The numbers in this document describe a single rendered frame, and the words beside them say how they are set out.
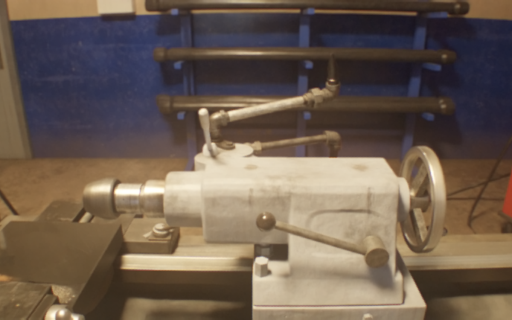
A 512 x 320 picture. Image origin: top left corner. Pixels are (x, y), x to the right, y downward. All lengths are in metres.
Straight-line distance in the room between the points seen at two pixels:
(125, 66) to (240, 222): 3.31
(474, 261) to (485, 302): 0.13
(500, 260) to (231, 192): 0.78
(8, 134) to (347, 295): 4.14
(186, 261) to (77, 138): 3.35
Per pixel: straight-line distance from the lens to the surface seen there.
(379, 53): 3.57
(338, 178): 0.80
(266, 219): 0.72
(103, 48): 4.05
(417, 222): 0.90
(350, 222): 0.81
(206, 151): 0.89
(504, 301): 1.32
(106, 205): 0.88
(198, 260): 1.12
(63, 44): 4.20
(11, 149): 4.70
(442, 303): 1.25
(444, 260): 1.21
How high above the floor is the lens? 1.48
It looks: 22 degrees down
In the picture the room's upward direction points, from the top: straight up
